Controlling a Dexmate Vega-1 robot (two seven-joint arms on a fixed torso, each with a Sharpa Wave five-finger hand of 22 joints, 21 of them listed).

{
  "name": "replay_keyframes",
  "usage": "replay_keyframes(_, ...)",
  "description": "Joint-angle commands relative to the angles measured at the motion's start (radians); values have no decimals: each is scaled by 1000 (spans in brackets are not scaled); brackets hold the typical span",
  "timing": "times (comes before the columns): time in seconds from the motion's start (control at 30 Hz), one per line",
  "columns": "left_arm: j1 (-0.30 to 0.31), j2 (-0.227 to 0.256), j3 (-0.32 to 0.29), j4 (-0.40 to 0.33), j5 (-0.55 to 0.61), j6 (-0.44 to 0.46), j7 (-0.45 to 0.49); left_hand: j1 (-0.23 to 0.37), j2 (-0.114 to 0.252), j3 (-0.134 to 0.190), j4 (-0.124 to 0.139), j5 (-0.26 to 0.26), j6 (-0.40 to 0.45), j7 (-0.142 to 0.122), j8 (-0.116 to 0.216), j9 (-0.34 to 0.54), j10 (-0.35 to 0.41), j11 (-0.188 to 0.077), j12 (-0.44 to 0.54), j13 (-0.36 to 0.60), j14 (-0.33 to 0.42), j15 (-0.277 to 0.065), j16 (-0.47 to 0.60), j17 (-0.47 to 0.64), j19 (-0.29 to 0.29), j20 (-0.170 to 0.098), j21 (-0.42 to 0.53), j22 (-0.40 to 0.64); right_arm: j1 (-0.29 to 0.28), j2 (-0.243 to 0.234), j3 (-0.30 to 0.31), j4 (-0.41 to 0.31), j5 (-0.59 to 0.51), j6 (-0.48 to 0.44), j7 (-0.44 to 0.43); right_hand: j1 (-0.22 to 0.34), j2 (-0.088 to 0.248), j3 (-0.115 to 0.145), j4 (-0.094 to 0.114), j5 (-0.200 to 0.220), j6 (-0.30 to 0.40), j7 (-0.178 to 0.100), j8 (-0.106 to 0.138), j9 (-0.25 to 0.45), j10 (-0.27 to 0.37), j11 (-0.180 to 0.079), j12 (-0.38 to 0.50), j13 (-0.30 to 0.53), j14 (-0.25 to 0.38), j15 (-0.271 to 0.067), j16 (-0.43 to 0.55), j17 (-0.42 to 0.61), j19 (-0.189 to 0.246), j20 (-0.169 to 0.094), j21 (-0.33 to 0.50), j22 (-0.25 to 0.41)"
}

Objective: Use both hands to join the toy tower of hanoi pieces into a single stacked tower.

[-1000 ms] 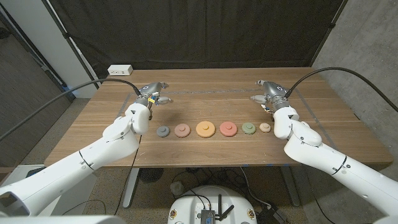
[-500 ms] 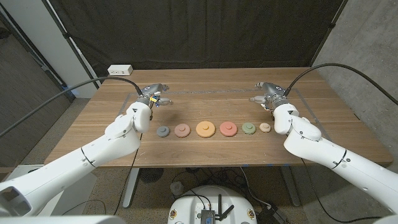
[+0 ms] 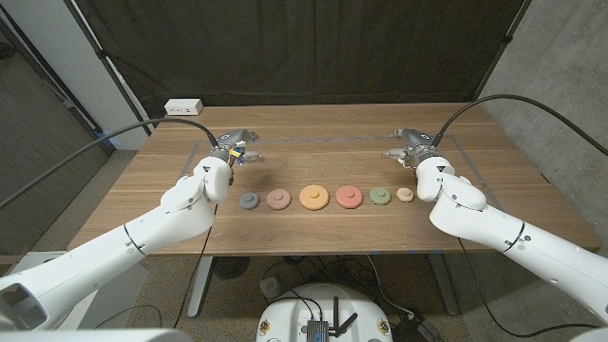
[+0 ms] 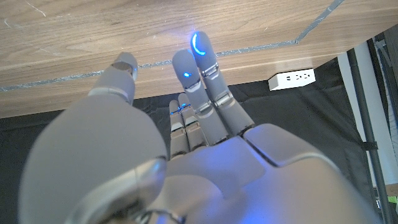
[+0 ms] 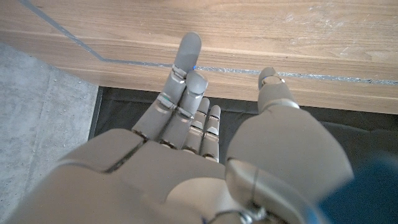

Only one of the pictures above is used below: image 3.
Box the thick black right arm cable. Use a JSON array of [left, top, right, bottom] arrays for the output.
[[430, 93, 608, 158]]

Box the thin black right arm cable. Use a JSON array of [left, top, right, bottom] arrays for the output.
[[457, 237, 600, 339]]

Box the green hanoi disc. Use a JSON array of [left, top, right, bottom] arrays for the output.
[[369, 186, 392, 206]]

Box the black floor power strip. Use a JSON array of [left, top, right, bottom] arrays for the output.
[[389, 315, 441, 342]]

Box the white power outlet box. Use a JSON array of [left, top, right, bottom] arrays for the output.
[[163, 98, 204, 117]]

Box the light grey table leg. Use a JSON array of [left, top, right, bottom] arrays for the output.
[[187, 256, 215, 318]]

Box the black antenna radio module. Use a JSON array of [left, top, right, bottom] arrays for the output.
[[306, 296, 358, 342]]

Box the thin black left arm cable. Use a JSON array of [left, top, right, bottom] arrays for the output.
[[171, 203, 219, 330]]

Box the large orange hanoi disc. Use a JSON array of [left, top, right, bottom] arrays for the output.
[[298, 183, 331, 212]]

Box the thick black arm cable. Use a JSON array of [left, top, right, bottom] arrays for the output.
[[0, 117, 220, 210], [430, 93, 608, 158]]

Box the white pedal board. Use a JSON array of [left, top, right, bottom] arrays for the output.
[[9, 251, 149, 332]]

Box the grey floor cylinder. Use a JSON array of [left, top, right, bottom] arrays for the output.
[[259, 276, 282, 299]]

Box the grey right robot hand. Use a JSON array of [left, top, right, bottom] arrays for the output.
[[382, 126, 441, 170]]

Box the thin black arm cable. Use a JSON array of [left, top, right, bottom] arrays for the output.
[[457, 237, 600, 339], [171, 203, 219, 330]]

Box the dusty pink hanoi disc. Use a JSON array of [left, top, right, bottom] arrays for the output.
[[266, 187, 293, 211]]

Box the white robot torso base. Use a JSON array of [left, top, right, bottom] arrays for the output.
[[256, 283, 394, 342]]

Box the dark table leg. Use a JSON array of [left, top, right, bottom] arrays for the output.
[[429, 254, 460, 315]]

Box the grey hanoi disc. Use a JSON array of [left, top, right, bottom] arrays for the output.
[[238, 191, 260, 211]]

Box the coral red hanoi disc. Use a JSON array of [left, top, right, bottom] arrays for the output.
[[334, 184, 364, 210]]

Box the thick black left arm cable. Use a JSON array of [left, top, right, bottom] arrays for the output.
[[0, 117, 220, 210]]

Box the black backdrop curtain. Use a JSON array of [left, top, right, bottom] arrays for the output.
[[75, 0, 531, 127]]

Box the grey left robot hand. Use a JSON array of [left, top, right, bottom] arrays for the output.
[[208, 127, 265, 167]]

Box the black floor fan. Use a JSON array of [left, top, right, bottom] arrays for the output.
[[212, 256, 251, 280]]

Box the black backdrop stand pole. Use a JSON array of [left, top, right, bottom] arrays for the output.
[[64, 0, 155, 134], [473, 0, 533, 102]]

